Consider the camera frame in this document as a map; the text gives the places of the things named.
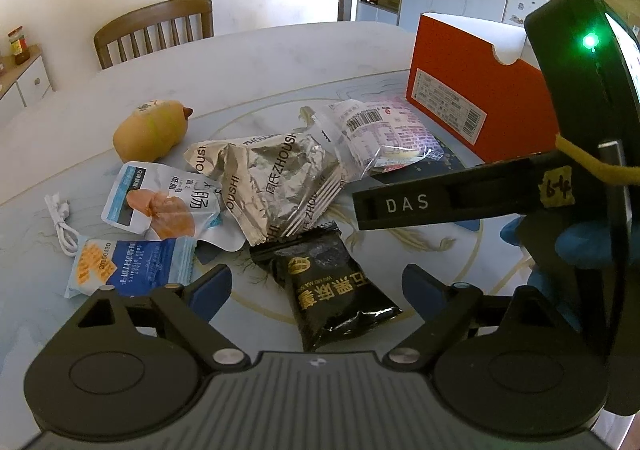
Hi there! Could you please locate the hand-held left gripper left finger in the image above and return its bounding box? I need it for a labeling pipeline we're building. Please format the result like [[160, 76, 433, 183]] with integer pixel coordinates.
[[70, 264, 252, 372]]

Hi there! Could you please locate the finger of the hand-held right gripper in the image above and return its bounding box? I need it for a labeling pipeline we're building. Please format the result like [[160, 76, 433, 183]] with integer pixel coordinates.
[[352, 150, 563, 232]]

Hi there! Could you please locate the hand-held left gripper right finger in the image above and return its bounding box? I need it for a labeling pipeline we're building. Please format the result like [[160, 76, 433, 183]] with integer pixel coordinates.
[[382, 264, 581, 374]]

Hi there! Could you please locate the white sausage snack packet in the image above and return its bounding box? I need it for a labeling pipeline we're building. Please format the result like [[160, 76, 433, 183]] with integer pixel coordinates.
[[101, 160, 251, 252]]

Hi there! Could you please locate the silver foil snack packet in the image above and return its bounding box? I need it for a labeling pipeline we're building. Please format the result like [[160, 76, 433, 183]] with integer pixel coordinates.
[[220, 129, 351, 247], [183, 135, 261, 187]]

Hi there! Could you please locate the orange cardboard box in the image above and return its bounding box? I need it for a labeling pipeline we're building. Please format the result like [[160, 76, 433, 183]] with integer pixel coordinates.
[[404, 12, 563, 166]]

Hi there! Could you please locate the marble desktop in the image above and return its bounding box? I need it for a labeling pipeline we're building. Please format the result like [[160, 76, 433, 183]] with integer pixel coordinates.
[[0, 20, 640, 450]]

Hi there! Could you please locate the person's right hand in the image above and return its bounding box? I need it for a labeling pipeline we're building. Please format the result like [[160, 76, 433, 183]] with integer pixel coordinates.
[[499, 217, 622, 313]]

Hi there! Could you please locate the clear barcode snack packet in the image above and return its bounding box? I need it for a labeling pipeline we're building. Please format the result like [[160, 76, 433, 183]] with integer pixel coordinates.
[[299, 99, 447, 182]]

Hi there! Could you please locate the blue and white snack packet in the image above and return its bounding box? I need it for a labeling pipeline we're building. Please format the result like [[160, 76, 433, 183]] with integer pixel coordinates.
[[65, 235, 199, 300]]

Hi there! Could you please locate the black snack packet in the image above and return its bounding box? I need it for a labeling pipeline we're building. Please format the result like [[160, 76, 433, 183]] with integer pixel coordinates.
[[249, 220, 404, 352]]

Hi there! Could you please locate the yellow plush toy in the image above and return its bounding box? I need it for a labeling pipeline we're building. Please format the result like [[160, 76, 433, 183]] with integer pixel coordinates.
[[112, 99, 194, 164]]

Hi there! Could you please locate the white sideboard with wooden top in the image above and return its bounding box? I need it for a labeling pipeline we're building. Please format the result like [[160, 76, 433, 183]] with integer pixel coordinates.
[[0, 44, 55, 131]]

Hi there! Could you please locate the wooden chair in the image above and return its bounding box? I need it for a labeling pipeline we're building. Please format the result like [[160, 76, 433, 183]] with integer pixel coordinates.
[[93, 0, 215, 71]]

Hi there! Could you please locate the red capped jar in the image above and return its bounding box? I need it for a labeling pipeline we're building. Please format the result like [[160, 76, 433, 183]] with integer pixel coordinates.
[[7, 26, 31, 66]]

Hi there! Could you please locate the white cable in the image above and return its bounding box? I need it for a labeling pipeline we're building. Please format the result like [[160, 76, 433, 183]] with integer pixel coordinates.
[[44, 193, 81, 259]]

